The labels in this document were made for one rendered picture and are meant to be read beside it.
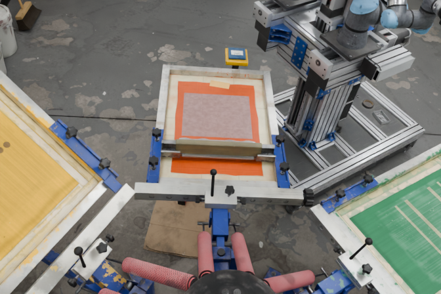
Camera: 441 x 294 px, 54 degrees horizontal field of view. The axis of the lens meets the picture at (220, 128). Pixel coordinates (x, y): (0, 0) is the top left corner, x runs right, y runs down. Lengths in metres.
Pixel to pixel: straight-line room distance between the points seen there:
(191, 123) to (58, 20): 2.73
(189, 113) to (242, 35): 2.35
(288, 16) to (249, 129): 0.77
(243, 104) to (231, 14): 2.54
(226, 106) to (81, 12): 2.75
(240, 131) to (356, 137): 1.42
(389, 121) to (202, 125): 1.83
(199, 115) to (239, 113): 0.20
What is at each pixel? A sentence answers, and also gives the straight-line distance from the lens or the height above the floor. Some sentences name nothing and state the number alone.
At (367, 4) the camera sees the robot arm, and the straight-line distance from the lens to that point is 2.17.
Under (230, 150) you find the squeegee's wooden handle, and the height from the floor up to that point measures 1.03.
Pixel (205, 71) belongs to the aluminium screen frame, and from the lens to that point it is 2.35.
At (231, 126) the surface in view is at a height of 0.96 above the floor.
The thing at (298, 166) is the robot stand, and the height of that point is 0.21.
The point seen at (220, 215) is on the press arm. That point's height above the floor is 1.04.
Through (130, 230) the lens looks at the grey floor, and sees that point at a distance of 2.87.
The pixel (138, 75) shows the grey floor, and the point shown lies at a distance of 3.85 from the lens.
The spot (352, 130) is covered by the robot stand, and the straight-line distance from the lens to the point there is 3.37.
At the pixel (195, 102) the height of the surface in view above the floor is 0.96.
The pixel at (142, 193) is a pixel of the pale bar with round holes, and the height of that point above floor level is 1.03.
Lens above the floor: 2.48
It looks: 47 degrees down
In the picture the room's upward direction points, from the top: 7 degrees clockwise
